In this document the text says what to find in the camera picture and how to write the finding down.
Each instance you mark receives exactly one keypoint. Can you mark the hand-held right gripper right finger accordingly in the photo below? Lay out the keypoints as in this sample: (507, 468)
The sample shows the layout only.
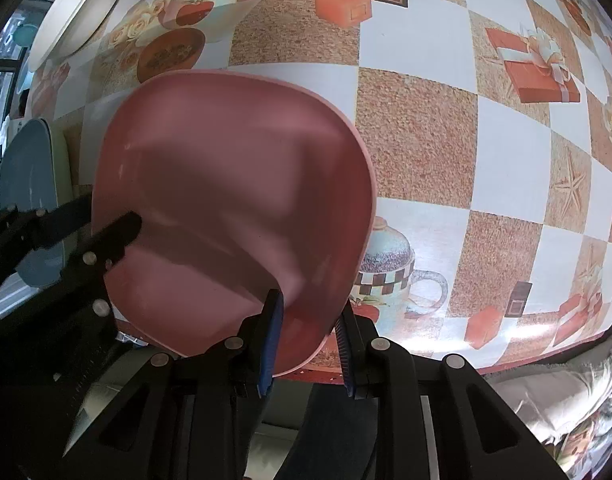
(345, 352)

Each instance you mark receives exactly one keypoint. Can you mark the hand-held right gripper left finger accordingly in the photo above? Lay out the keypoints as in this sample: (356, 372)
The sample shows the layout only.
(270, 345)

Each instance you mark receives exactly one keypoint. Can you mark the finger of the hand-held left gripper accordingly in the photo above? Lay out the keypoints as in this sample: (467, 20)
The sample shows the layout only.
(121, 230)
(61, 220)

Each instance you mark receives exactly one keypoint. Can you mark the blue plate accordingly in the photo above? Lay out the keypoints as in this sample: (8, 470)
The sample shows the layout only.
(28, 175)

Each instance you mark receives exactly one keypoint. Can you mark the pale green plate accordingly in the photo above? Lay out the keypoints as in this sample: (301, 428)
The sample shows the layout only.
(65, 160)

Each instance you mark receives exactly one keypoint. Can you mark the pink plate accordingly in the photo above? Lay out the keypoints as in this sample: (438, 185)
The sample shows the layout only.
(226, 185)

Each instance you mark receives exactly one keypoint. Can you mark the white plate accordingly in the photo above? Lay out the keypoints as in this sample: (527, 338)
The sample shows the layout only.
(71, 20)

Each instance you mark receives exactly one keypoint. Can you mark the person's trouser legs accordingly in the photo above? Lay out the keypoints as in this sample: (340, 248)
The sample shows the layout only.
(331, 435)

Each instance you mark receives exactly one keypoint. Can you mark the checkered printed tablecloth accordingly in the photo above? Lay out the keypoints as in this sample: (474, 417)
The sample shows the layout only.
(426, 135)

